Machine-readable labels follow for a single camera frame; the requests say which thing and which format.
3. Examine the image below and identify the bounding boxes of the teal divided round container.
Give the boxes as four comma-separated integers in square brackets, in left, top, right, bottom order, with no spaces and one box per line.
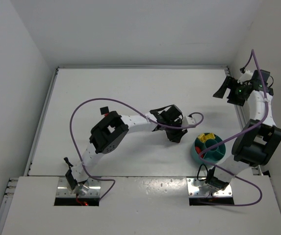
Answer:
[191,133,226,164]

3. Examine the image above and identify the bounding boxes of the yellow lego piece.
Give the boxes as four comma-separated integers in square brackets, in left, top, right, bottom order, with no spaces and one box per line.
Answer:
[197,133,207,143]

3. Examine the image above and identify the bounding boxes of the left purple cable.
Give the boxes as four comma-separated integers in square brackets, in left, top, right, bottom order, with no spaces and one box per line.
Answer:
[69,98,204,201]

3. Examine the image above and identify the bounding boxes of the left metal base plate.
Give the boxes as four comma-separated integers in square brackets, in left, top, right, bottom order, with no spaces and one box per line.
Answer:
[56,177,101,199]

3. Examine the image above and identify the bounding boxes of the red wires under base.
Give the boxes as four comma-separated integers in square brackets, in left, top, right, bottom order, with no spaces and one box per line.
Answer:
[75,194,89,206]

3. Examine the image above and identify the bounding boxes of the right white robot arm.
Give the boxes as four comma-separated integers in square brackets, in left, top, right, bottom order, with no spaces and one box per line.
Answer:
[205,70,281,191]

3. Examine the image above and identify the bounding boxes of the metal base plate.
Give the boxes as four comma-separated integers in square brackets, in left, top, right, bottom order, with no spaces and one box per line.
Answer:
[56,177,101,199]
[186,177,233,198]

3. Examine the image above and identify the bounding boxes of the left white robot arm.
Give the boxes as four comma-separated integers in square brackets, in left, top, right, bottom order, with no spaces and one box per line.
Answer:
[65,105,196,192]

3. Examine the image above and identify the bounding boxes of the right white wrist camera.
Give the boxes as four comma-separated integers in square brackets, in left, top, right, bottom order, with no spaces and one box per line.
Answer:
[238,70,254,84]

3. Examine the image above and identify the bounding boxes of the red lego piece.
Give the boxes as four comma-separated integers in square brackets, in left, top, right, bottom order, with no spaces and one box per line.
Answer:
[195,146,204,159]

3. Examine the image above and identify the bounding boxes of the yellow lego plate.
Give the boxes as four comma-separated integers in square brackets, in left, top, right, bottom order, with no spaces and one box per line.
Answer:
[204,133,216,141]

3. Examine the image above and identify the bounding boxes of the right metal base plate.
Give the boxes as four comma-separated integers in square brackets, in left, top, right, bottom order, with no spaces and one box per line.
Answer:
[186,177,233,198]

